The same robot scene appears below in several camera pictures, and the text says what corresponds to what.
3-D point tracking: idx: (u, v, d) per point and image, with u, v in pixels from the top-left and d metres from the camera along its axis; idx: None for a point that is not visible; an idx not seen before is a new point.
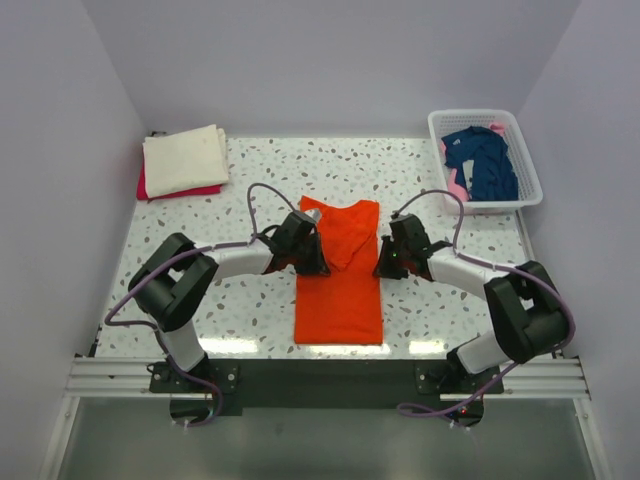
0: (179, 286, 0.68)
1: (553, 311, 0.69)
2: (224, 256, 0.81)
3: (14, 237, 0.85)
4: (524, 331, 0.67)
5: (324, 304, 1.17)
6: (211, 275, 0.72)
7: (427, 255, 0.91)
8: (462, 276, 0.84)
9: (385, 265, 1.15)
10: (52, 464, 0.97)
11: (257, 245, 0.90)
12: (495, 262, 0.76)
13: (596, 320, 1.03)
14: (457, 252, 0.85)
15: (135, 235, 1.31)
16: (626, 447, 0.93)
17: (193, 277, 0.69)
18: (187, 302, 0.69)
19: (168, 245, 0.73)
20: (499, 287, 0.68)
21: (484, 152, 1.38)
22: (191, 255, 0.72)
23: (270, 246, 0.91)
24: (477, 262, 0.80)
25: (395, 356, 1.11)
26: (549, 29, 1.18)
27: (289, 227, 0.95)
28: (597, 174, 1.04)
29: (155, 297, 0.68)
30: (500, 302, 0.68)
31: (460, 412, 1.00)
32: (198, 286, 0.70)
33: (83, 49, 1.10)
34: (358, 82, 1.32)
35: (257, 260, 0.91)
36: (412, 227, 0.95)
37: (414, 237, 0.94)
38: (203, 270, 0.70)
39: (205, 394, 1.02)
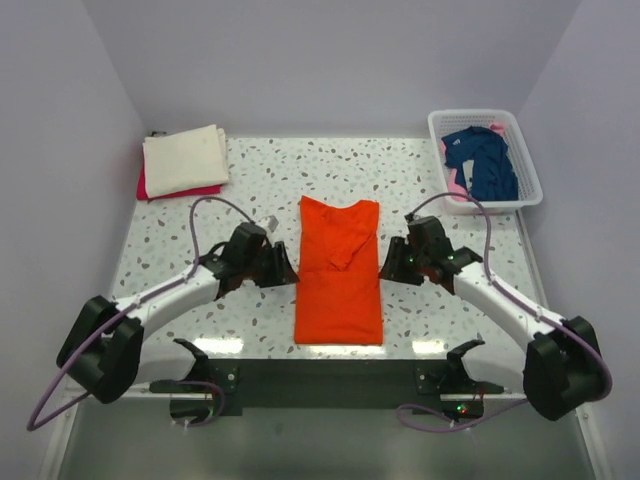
0: (104, 359, 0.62)
1: (592, 374, 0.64)
2: (154, 309, 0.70)
3: (15, 237, 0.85)
4: (561, 395, 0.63)
5: (324, 304, 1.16)
6: (140, 338, 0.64)
7: (454, 269, 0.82)
8: (490, 307, 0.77)
9: (399, 271, 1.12)
10: (53, 462, 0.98)
11: (199, 276, 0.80)
12: (540, 312, 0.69)
13: (597, 319, 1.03)
14: (492, 280, 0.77)
15: (135, 235, 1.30)
16: (627, 447, 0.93)
17: (115, 349, 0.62)
18: (119, 371, 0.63)
19: (88, 313, 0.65)
20: (545, 350, 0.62)
21: (484, 152, 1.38)
22: (114, 321, 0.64)
23: (215, 273, 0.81)
24: (516, 302, 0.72)
25: (395, 356, 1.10)
26: (549, 29, 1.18)
27: (237, 242, 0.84)
28: (596, 174, 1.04)
29: (85, 373, 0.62)
30: (542, 365, 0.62)
31: (460, 412, 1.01)
32: (127, 355, 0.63)
33: (83, 49, 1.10)
34: (359, 81, 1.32)
35: (203, 292, 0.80)
36: (433, 230, 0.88)
37: (435, 243, 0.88)
38: (125, 339, 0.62)
39: (205, 394, 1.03)
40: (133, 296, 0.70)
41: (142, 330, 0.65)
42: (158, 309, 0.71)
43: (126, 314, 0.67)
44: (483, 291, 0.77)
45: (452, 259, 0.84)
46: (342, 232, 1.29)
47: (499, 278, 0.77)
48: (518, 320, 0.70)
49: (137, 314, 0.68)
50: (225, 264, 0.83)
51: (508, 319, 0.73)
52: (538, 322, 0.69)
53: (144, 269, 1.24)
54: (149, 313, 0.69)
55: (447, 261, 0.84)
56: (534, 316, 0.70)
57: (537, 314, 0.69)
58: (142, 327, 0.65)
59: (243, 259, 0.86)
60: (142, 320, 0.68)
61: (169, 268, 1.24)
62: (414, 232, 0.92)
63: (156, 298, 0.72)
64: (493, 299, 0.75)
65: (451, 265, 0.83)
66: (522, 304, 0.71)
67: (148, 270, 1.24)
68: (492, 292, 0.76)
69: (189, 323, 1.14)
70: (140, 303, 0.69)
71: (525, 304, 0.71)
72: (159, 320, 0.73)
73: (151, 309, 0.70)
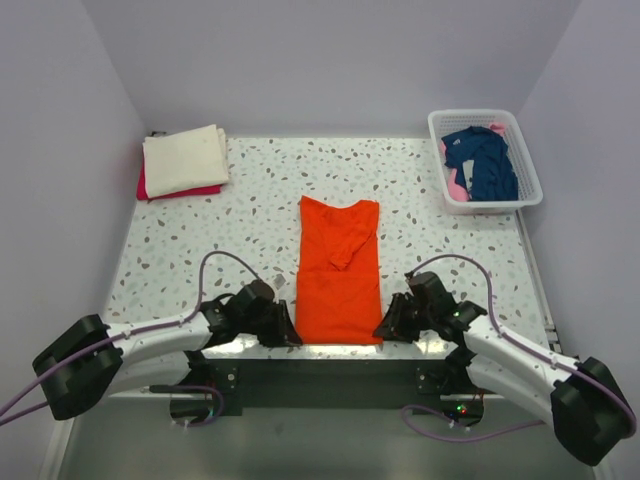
0: (74, 378, 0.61)
1: (617, 410, 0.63)
2: (141, 345, 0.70)
3: (15, 237, 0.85)
4: (594, 439, 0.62)
5: (325, 304, 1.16)
6: (115, 371, 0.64)
7: (461, 326, 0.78)
8: (504, 360, 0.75)
9: (403, 325, 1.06)
10: (52, 464, 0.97)
11: (194, 323, 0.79)
12: (555, 359, 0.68)
13: (598, 318, 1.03)
14: (501, 332, 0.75)
15: (135, 235, 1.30)
16: (627, 447, 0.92)
17: (89, 373, 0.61)
18: (83, 395, 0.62)
19: (78, 329, 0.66)
20: (569, 400, 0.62)
21: (484, 152, 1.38)
22: (99, 346, 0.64)
23: (211, 328, 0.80)
24: (529, 350, 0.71)
25: (394, 356, 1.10)
26: (550, 27, 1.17)
27: (241, 301, 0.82)
28: (596, 175, 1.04)
29: (52, 384, 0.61)
30: (569, 414, 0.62)
31: (460, 411, 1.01)
32: (96, 384, 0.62)
33: (82, 48, 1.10)
34: (359, 80, 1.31)
35: (191, 340, 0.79)
36: (435, 289, 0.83)
37: (439, 299, 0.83)
38: (100, 367, 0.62)
39: (206, 394, 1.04)
40: (124, 328, 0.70)
41: (120, 364, 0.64)
42: (144, 345, 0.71)
43: (113, 342, 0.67)
44: (494, 342, 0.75)
45: (459, 315, 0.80)
46: (342, 232, 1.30)
47: (508, 330, 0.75)
48: (535, 370, 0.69)
49: (122, 346, 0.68)
50: (224, 320, 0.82)
51: (523, 369, 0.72)
52: (554, 369, 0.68)
53: (144, 269, 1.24)
54: (134, 348, 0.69)
55: (452, 317, 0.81)
56: (549, 364, 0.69)
57: (552, 361, 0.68)
58: (121, 361, 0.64)
59: (242, 318, 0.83)
60: (124, 352, 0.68)
61: (170, 267, 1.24)
62: (416, 288, 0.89)
63: (145, 334, 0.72)
64: (504, 349, 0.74)
65: (458, 321, 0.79)
66: (535, 353, 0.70)
67: (148, 270, 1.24)
68: (504, 345, 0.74)
69: None
70: (129, 335, 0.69)
71: (538, 352, 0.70)
72: (141, 356, 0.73)
73: (137, 344, 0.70)
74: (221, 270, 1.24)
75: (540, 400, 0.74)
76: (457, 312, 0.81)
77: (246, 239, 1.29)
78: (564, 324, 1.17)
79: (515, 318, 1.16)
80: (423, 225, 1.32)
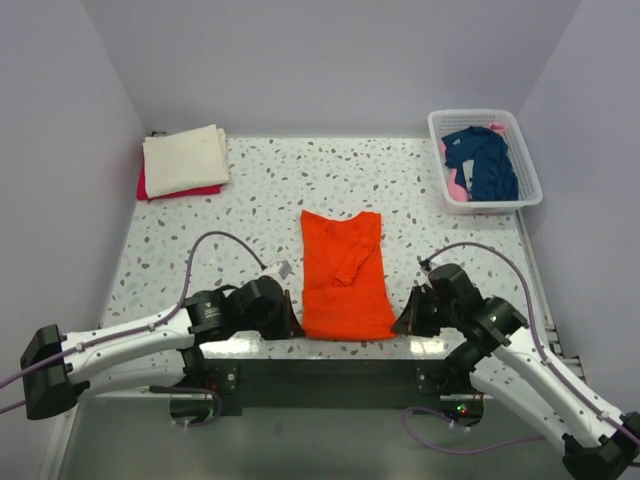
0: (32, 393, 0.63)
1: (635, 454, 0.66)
2: (99, 357, 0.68)
3: (15, 237, 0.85)
4: None
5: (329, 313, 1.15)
6: (65, 388, 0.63)
7: (491, 330, 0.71)
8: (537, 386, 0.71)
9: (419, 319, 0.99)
10: (52, 464, 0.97)
11: (171, 325, 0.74)
12: (605, 412, 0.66)
13: (599, 319, 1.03)
14: (547, 361, 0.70)
15: (135, 235, 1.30)
16: None
17: (40, 390, 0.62)
18: (47, 406, 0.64)
19: (38, 340, 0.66)
20: (611, 458, 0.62)
21: (484, 152, 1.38)
22: (49, 361, 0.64)
23: (196, 330, 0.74)
24: (576, 391, 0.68)
25: (394, 356, 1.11)
26: (550, 27, 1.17)
27: (243, 297, 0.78)
28: (596, 176, 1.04)
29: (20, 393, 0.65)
30: (606, 472, 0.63)
31: (460, 411, 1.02)
32: (51, 399, 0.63)
33: (82, 48, 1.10)
34: (359, 80, 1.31)
35: (171, 344, 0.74)
36: (460, 283, 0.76)
37: (465, 296, 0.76)
38: (48, 387, 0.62)
39: (205, 394, 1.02)
40: (80, 340, 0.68)
41: (69, 381, 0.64)
42: (103, 356, 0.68)
43: (65, 355, 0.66)
44: (537, 372, 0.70)
45: (493, 318, 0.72)
46: (344, 245, 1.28)
47: (553, 359, 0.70)
48: (579, 415, 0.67)
49: (72, 361, 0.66)
50: (218, 320, 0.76)
51: (561, 406, 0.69)
52: (600, 421, 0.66)
53: (144, 269, 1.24)
54: (87, 361, 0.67)
55: (486, 319, 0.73)
56: (596, 413, 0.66)
57: (601, 413, 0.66)
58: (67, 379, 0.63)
59: (241, 316, 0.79)
60: (74, 367, 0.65)
61: (170, 267, 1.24)
62: (437, 282, 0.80)
63: (104, 345, 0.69)
64: (548, 383, 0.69)
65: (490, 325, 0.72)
66: (583, 398, 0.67)
67: (148, 269, 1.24)
68: (547, 376, 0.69)
69: None
70: (82, 348, 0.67)
71: (587, 399, 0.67)
72: (109, 365, 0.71)
73: (93, 356, 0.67)
74: (221, 270, 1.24)
75: (550, 425, 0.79)
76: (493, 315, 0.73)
77: (246, 238, 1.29)
78: (563, 325, 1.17)
79: None
80: (423, 225, 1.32)
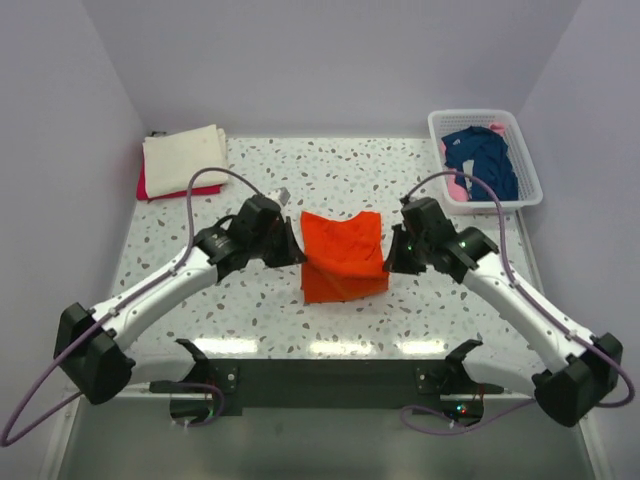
0: (85, 371, 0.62)
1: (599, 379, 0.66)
2: (134, 315, 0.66)
3: (15, 237, 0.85)
4: (582, 412, 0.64)
5: (334, 285, 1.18)
6: (115, 352, 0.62)
7: (466, 260, 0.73)
8: (507, 310, 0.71)
9: (399, 260, 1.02)
10: (52, 464, 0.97)
11: (191, 263, 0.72)
12: (573, 331, 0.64)
13: (596, 319, 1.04)
14: (515, 283, 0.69)
15: (135, 235, 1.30)
16: (627, 447, 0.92)
17: (91, 366, 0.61)
18: (104, 381, 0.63)
19: (64, 323, 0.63)
20: (578, 375, 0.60)
21: (484, 152, 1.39)
22: (87, 335, 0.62)
23: (216, 260, 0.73)
24: (543, 312, 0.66)
25: (394, 356, 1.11)
26: (550, 28, 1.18)
27: (246, 219, 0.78)
28: (596, 176, 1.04)
29: (74, 378, 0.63)
30: (573, 392, 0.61)
31: (461, 411, 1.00)
32: (108, 366, 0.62)
33: (83, 50, 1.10)
34: (359, 80, 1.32)
35: (197, 283, 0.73)
36: (431, 213, 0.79)
37: (436, 226, 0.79)
38: (99, 355, 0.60)
39: (205, 394, 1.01)
40: (110, 306, 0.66)
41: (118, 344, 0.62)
42: (139, 313, 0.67)
43: (101, 325, 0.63)
44: (505, 294, 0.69)
45: (463, 245, 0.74)
46: (344, 245, 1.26)
47: (522, 282, 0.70)
48: (547, 336, 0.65)
49: (113, 326, 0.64)
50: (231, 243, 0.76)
51: (530, 328, 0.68)
52: (569, 341, 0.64)
53: (144, 270, 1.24)
54: (127, 322, 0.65)
55: (456, 246, 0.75)
56: (565, 333, 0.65)
57: (569, 333, 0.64)
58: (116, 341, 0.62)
59: (251, 238, 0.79)
60: (118, 331, 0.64)
61: None
62: (409, 216, 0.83)
63: (137, 301, 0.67)
64: (518, 306, 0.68)
65: (461, 252, 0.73)
66: (551, 318, 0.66)
67: (148, 270, 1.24)
68: (516, 297, 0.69)
69: (189, 323, 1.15)
70: (117, 311, 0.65)
71: (555, 319, 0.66)
72: (147, 321, 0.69)
73: (129, 315, 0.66)
74: None
75: None
76: (462, 242, 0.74)
77: None
78: None
79: None
80: None
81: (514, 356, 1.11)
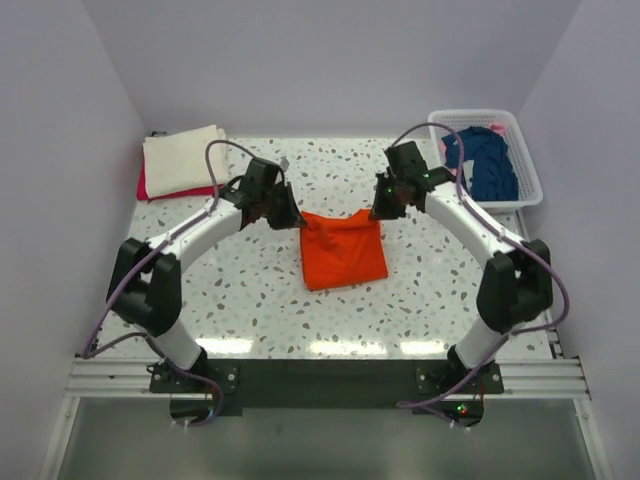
0: (148, 297, 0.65)
1: (538, 291, 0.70)
2: (184, 245, 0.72)
3: (16, 236, 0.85)
4: (511, 309, 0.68)
5: (334, 260, 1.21)
6: (177, 271, 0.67)
7: (427, 189, 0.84)
8: (457, 226, 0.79)
9: (381, 207, 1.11)
10: (52, 464, 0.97)
11: (222, 209, 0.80)
12: (503, 232, 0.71)
13: (596, 318, 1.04)
14: (462, 201, 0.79)
15: (135, 235, 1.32)
16: (626, 447, 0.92)
17: (155, 286, 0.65)
18: (164, 308, 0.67)
19: (124, 254, 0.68)
20: (502, 266, 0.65)
21: (484, 152, 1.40)
22: (150, 258, 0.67)
23: (237, 204, 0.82)
24: (482, 221, 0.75)
25: (394, 356, 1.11)
26: (549, 28, 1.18)
27: (254, 175, 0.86)
28: (596, 176, 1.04)
29: (132, 310, 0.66)
30: (495, 280, 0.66)
31: (460, 412, 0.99)
32: (170, 285, 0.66)
33: (83, 50, 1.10)
34: (359, 81, 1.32)
35: (228, 224, 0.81)
36: (409, 153, 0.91)
37: (411, 164, 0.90)
38: (165, 271, 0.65)
39: (205, 394, 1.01)
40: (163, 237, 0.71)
41: (179, 265, 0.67)
42: (189, 244, 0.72)
43: (160, 251, 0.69)
44: (452, 209, 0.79)
45: (427, 178, 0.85)
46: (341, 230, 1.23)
47: (469, 200, 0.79)
48: (481, 239, 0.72)
49: (171, 250, 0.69)
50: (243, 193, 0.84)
51: (471, 237, 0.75)
52: (499, 242, 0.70)
53: None
54: (182, 249, 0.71)
55: (421, 179, 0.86)
56: (497, 236, 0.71)
57: (500, 234, 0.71)
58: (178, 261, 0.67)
59: (261, 192, 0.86)
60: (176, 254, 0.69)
61: None
62: (390, 158, 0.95)
63: (185, 235, 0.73)
64: (460, 217, 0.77)
65: (426, 183, 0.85)
66: (486, 224, 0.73)
67: None
68: (462, 211, 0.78)
69: (189, 323, 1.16)
70: (171, 240, 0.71)
71: (489, 225, 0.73)
72: (191, 257, 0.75)
73: (182, 244, 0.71)
74: (220, 270, 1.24)
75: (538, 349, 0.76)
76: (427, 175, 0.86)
77: (246, 239, 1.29)
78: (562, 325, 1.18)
79: None
80: (423, 225, 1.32)
81: (514, 356, 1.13)
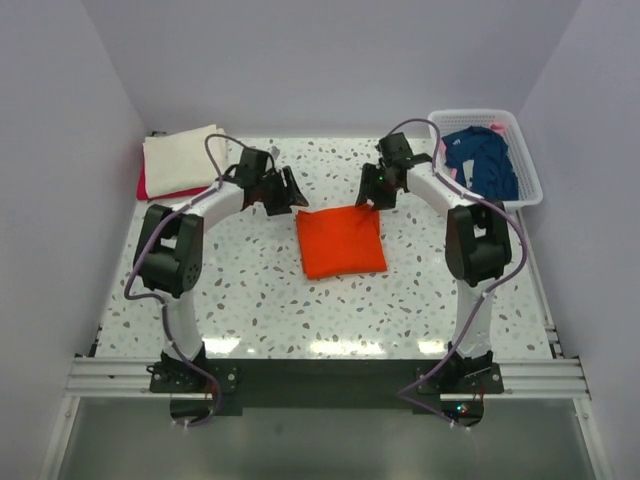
0: (176, 253, 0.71)
1: (498, 245, 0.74)
2: (203, 210, 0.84)
3: (16, 237, 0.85)
4: (470, 256, 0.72)
5: (334, 246, 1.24)
6: (200, 229, 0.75)
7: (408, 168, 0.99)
8: (432, 196, 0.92)
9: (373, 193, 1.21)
10: (52, 464, 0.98)
11: (227, 188, 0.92)
12: (464, 192, 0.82)
13: (596, 318, 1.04)
14: (434, 171, 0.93)
15: (135, 235, 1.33)
16: (626, 447, 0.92)
17: (184, 238, 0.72)
18: (189, 263, 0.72)
19: (150, 218, 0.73)
20: (462, 214, 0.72)
21: (484, 152, 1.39)
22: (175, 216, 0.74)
23: (239, 185, 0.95)
24: (447, 186, 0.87)
25: (395, 356, 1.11)
26: (549, 27, 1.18)
27: (248, 161, 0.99)
28: (596, 175, 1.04)
29: (162, 267, 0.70)
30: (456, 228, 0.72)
31: (460, 412, 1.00)
32: (196, 241, 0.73)
33: (83, 50, 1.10)
34: (359, 80, 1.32)
35: (231, 199, 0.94)
36: (397, 140, 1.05)
37: (398, 151, 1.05)
38: (192, 227, 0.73)
39: (205, 394, 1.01)
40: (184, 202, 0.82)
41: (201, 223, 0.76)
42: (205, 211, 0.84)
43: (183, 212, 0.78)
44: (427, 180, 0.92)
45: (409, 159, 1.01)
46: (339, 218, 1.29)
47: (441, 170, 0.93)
48: (448, 199, 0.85)
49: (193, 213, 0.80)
50: (241, 178, 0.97)
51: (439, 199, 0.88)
52: (462, 199, 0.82)
53: None
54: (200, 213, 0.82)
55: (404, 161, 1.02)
56: (460, 196, 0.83)
57: (461, 193, 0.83)
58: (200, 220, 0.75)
59: (255, 176, 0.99)
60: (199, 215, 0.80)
61: None
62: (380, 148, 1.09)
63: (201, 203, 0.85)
64: (433, 185, 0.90)
65: (407, 164, 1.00)
66: (451, 187, 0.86)
67: None
68: (432, 179, 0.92)
69: None
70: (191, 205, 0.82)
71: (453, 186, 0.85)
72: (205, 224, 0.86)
73: (199, 210, 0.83)
74: (220, 270, 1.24)
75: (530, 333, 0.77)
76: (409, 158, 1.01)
77: (246, 239, 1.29)
78: (562, 325, 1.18)
79: (516, 318, 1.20)
80: (423, 225, 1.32)
81: (514, 356, 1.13)
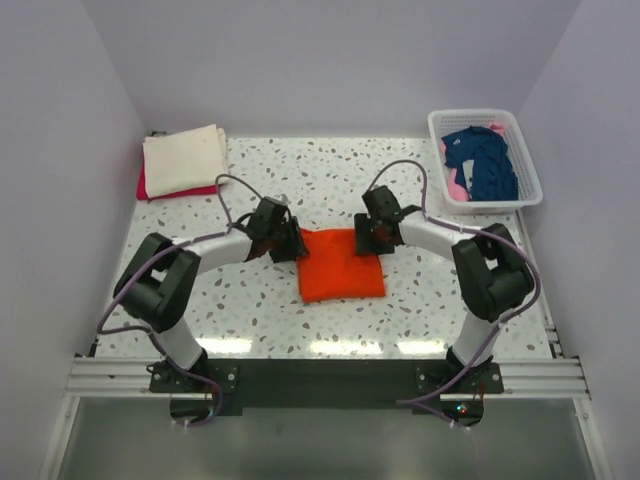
0: (162, 286, 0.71)
1: (515, 271, 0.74)
2: (204, 248, 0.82)
3: (16, 236, 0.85)
4: (490, 292, 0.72)
5: (333, 270, 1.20)
6: (194, 268, 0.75)
7: (399, 219, 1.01)
8: (433, 239, 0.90)
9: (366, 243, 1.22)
10: (52, 464, 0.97)
11: (237, 234, 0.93)
12: (462, 225, 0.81)
13: (595, 318, 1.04)
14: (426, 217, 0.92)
15: (135, 235, 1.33)
16: (626, 447, 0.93)
17: (174, 273, 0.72)
18: (173, 300, 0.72)
19: (146, 247, 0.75)
20: (467, 249, 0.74)
21: (484, 152, 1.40)
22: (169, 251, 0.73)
23: (248, 233, 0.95)
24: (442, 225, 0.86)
25: (394, 356, 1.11)
26: (549, 27, 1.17)
27: (263, 212, 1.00)
28: (596, 175, 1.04)
29: (140, 300, 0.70)
30: (467, 265, 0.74)
31: (460, 412, 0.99)
32: (187, 279, 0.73)
33: (83, 49, 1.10)
34: (359, 80, 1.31)
35: (238, 247, 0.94)
36: (381, 194, 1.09)
37: (386, 205, 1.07)
38: (185, 264, 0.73)
39: (205, 394, 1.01)
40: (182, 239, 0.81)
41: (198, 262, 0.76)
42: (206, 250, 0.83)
43: (182, 246, 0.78)
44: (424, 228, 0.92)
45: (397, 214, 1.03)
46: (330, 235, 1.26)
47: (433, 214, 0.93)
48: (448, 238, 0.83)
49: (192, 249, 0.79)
50: (252, 229, 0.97)
51: (439, 238, 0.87)
52: (462, 233, 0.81)
53: None
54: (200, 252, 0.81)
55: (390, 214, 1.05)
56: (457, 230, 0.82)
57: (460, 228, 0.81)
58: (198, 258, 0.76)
59: (267, 228, 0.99)
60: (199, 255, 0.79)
61: None
62: (368, 201, 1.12)
63: (205, 242, 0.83)
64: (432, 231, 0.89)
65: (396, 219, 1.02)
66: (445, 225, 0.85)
67: None
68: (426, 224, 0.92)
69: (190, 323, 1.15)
70: (193, 242, 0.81)
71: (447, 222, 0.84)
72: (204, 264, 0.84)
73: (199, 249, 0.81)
74: (220, 270, 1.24)
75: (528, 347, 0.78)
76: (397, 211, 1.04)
77: None
78: (562, 325, 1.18)
79: (516, 318, 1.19)
80: None
81: (514, 356, 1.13)
